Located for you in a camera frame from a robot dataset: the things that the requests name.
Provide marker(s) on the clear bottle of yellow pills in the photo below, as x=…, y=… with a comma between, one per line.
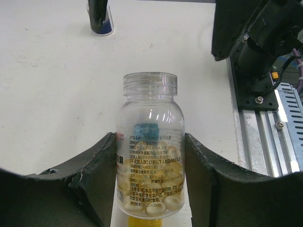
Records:
x=150, y=138

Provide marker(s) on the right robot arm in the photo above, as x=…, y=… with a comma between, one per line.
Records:
x=272, y=26

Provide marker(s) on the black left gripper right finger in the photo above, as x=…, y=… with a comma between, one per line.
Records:
x=224, y=194

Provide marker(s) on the aluminium mounting rail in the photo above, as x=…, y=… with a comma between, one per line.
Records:
x=260, y=139

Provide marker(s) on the slotted cable duct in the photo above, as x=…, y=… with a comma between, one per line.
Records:
x=291, y=114

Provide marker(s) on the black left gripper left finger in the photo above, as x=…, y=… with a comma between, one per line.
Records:
x=76, y=193

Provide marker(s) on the weekly pill organizer strip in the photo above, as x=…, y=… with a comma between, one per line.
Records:
x=180, y=219

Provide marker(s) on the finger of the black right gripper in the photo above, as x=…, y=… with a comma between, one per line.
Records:
x=232, y=20
x=98, y=14

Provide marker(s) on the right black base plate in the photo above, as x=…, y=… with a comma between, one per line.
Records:
x=250, y=91

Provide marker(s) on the white blue small bottle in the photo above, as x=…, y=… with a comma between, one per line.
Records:
x=107, y=30

